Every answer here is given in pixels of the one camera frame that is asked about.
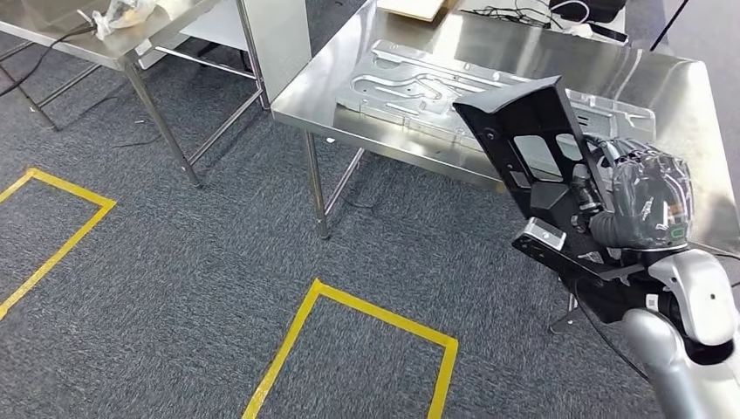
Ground black plastic frame part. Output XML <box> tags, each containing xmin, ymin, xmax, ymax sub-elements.
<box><xmin>452</xmin><ymin>75</ymin><xmax>622</xmax><ymax>273</ymax></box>

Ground stainless steel workbench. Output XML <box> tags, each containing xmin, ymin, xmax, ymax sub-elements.
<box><xmin>270</xmin><ymin>0</ymin><xmax>740</xmax><ymax>337</ymax></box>

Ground stamped sheet metal plate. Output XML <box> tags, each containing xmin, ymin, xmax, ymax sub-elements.
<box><xmin>335</xmin><ymin>38</ymin><xmax>659</xmax><ymax>156</ymax></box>

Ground white cabinet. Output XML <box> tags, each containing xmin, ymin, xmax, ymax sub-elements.
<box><xmin>137</xmin><ymin>0</ymin><xmax>313</xmax><ymax>106</ymax></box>

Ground small stainless steel table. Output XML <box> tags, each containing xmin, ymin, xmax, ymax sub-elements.
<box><xmin>0</xmin><ymin>0</ymin><xmax>273</xmax><ymax>189</ymax></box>

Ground black device box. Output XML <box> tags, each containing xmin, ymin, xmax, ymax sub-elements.
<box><xmin>549</xmin><ymin>0</ymin><xmax>628</xmax><ymax>24</ymax></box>

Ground clear plastic bag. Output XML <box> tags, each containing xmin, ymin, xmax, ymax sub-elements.
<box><xmin>78</xmin><ymin>0</ymin><xmax>160</xmax><ymax>40</ymax></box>

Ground black thin pole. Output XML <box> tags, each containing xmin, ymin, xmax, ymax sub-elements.
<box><xmin>650</xmin><ymin>0</ymin><xmax>690</xmax><ymax>52</ymax></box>

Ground black tangled cables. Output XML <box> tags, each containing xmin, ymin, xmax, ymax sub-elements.
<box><xmin>462</xmin><ymin>3</ymin><xmax>559</xmax><ymax>30</ymax></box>

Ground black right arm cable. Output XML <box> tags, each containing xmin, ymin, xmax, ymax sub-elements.
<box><xmin>569</xmin><ymin>280</ymin><xmax>652</xmax><ymax>383</ymax></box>

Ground black cable on table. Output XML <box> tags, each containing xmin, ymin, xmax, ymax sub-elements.
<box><xmin>0</xmin><ymin>23</ymin><xmax>99</xmax><ymax>100</ymax></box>

